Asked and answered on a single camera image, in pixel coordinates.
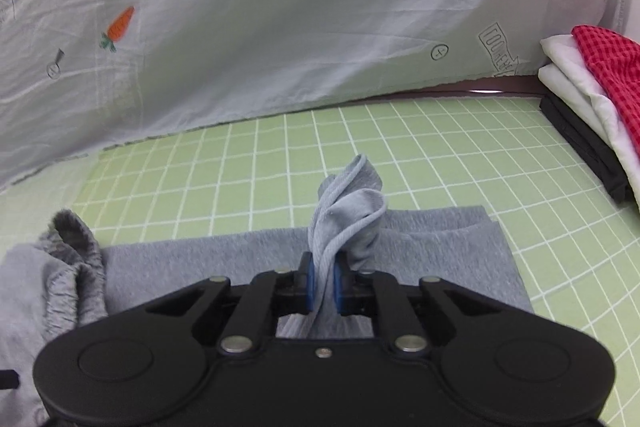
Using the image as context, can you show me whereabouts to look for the grey sweatpants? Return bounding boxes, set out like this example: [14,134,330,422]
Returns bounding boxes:
[1,156,532,426]

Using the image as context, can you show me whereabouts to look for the green grid table mat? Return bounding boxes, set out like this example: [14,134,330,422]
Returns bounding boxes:
[1,98,639,426]

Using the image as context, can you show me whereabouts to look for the black folded garment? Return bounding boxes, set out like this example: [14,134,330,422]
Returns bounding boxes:
[539,93,634,204]

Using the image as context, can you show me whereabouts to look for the white folded garment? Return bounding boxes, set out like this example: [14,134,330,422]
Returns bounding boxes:
[538,35,639,204]

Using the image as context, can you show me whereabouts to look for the grey printed backdrop sheet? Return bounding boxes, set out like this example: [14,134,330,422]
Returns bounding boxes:
[1,0,627,183]

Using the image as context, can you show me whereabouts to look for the red checkered shorts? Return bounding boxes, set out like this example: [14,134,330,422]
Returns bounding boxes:
[572,25,639,153]

